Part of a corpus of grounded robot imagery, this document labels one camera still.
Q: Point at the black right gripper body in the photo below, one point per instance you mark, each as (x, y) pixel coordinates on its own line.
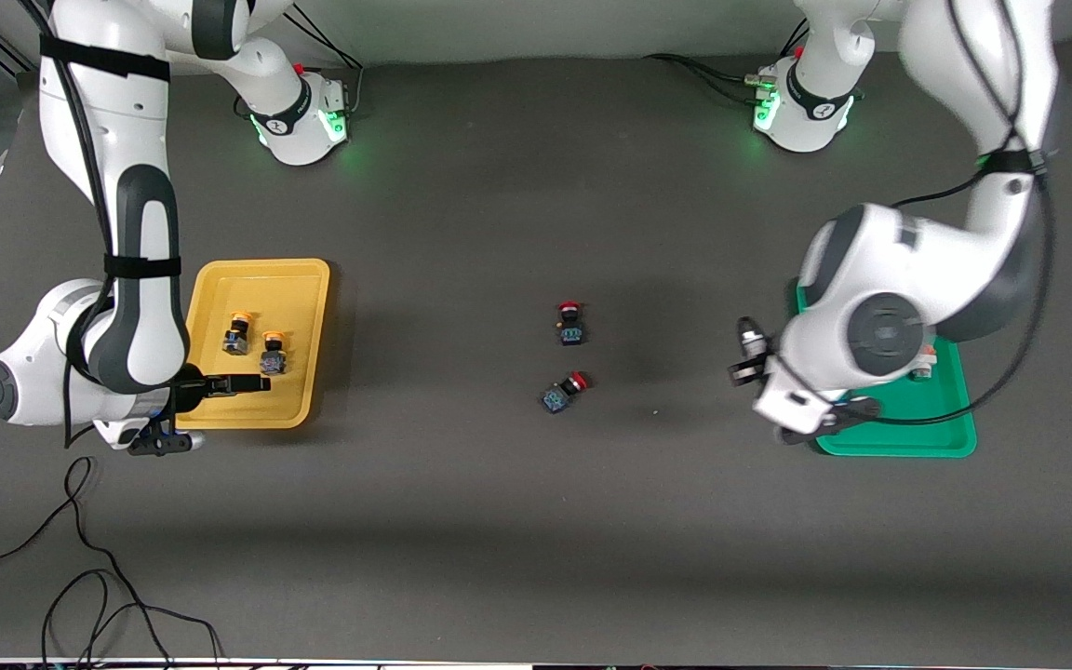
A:
(190, 389)

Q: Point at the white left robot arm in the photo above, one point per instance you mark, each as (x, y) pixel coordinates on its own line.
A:
(880, 279)

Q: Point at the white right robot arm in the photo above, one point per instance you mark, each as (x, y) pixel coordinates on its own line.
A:
(140, 279)

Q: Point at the red push button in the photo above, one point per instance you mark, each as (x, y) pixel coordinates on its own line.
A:
(571, 328)
(559, 395)

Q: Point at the yellow plastic tray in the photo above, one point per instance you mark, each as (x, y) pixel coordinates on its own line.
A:
(299, 307)

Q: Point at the green push button white body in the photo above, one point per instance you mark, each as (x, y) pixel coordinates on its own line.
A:
(923, 365)

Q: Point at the green plastic tray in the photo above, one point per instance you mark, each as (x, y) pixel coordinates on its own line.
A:
(917, 437)

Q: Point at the yellow push button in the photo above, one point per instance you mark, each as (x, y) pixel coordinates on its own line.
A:
(238, 335)
(274, 356)

